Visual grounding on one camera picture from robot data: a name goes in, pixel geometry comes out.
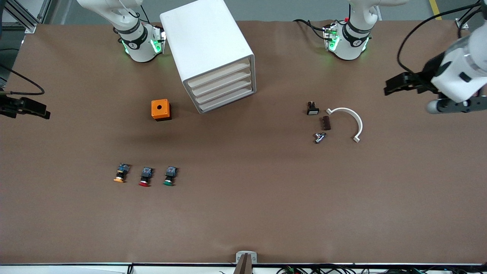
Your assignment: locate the green mushroom push button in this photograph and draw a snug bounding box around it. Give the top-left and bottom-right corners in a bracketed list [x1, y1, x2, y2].
[163, 166, 179, 187]

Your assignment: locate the beige lowest cabinet drawer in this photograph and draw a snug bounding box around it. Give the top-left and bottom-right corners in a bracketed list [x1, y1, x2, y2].
[199, 87, 255, 113]

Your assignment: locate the yellow mushroom push button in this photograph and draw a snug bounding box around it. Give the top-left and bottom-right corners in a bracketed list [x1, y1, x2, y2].
[113, 163, 131, 183]

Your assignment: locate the red mushroom push button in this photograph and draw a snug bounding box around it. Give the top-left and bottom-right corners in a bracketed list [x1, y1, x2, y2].
[138, 166, 154, 187]

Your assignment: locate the white drawer cabinet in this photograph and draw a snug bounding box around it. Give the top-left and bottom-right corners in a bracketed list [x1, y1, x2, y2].
[159, 0, 256, 115]

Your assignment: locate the white curved plastic arc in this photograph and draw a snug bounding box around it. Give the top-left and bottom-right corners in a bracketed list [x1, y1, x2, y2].
[326, 107, 363, 143]

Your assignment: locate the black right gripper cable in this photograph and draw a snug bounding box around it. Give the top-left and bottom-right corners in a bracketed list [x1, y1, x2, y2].
[0, 62, 46, 96]

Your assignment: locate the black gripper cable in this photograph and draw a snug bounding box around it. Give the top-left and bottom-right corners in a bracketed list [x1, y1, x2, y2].
[397, 2, 487, 75]
[0, 62, 46, 96]

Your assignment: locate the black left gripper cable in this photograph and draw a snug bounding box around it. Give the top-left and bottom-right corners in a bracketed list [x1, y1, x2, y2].
[397, 2, 487, 75]

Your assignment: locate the aluminium frame profile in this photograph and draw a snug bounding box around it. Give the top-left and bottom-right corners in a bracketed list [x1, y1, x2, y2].
[455, 0, 487, 29]
[0, 0, 52, 34]

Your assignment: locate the black arm base cable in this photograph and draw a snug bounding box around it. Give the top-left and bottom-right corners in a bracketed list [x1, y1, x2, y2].
[293, 18, 328, 40]

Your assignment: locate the orange button enclosure box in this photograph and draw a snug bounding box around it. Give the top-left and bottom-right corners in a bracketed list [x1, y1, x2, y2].
[151, 99, 172, 122]

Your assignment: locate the white table edge rail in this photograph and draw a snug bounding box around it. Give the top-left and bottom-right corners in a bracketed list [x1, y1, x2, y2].
[0, 262, 487, 274]

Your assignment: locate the black cable bundle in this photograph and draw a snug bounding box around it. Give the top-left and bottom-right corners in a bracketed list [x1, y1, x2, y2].
[276, 264, 487, 274]

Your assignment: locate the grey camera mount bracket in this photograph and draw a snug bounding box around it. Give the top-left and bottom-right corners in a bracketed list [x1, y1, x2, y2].
[233, 251, 258, 274]

